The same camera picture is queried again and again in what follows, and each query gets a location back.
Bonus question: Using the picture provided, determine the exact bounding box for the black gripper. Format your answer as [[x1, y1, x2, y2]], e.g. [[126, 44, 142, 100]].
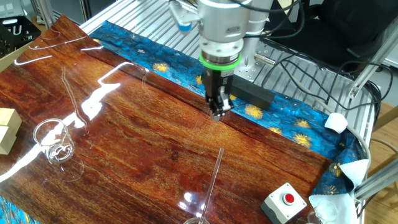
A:
[[204, 67, 235, 122]]

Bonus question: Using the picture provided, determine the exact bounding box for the clear glass stirring rod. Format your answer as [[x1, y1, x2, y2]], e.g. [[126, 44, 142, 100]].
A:
[[197, 147, 225, 224]]

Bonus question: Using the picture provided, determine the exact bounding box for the glass beaker with water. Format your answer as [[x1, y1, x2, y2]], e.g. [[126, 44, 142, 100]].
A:
[[182, 217, 211, 224]]

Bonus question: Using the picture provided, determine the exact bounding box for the small empty glass beaker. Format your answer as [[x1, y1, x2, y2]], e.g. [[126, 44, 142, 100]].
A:
[[295, 215, 315, 224]]

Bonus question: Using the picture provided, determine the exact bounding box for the black foam block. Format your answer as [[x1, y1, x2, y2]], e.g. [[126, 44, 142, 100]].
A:
[[229, 74, 277, 111]]

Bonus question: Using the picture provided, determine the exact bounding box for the blue starry tablecloth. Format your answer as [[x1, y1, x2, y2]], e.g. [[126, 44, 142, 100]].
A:
[[0, 20, 371, 224]]

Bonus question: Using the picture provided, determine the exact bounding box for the glossy wood pattern mat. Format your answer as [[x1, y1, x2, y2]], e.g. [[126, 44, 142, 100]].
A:
[[0, 14, 333, 224]]

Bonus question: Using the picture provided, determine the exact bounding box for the white crumpled paper piece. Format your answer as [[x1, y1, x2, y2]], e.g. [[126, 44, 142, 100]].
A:
[[324, 112, 349, 134]]

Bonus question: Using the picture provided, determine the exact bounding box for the light wooden block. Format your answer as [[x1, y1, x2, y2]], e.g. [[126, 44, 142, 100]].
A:
[[0, 125, 17, 156], [0, 107, 23, 139]]

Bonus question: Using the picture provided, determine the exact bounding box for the black plastic crate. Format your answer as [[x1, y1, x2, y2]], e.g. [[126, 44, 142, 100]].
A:
[[0, 15, 42, 59]]

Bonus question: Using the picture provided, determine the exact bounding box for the black table cable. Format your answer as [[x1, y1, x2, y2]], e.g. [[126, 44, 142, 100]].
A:
[[278, 58, 394, 113], [261, 51, 327, 90]]

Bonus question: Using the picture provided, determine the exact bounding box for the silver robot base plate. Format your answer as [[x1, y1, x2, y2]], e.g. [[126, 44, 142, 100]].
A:
[[239, 39, 273, 84]]

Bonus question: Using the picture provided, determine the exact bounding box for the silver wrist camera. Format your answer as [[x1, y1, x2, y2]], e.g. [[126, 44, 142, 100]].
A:
[[169, 0, 201, 33]]

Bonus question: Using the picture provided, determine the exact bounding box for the red button switch box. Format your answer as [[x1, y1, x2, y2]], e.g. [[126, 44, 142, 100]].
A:
[[260, 182, 308, 224]]

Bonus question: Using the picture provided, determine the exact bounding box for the grey table cable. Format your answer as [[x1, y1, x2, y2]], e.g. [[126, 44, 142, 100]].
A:
[[279, 71, 373, 169]]

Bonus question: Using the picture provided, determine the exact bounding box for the aluminium frame post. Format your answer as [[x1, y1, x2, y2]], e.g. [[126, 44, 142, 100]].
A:
[[353, 157, 398, 202], [30, 0, 56, 29], [347, 23, 398, 101]]

